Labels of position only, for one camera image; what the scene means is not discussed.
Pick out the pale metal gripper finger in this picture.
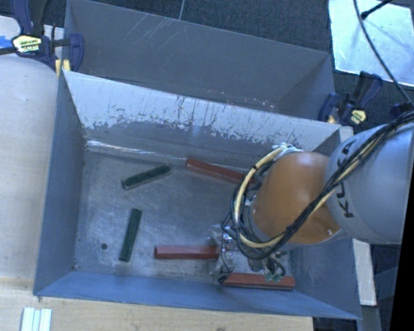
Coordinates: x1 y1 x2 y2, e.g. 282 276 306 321
207 223 228 249
208 259 234 285

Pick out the red-brown flat block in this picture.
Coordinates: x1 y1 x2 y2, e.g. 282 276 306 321
183 156 249 187
152 236 222 269
221 265 298 297

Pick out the grey metal bin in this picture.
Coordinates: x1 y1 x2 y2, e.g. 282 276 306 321
22 0 403 331

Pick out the dark green flat block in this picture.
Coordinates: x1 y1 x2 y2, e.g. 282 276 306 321
118 207 144 264
120 158 174 198

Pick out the pale wood board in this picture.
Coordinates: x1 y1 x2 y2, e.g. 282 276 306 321
0 51 69 284

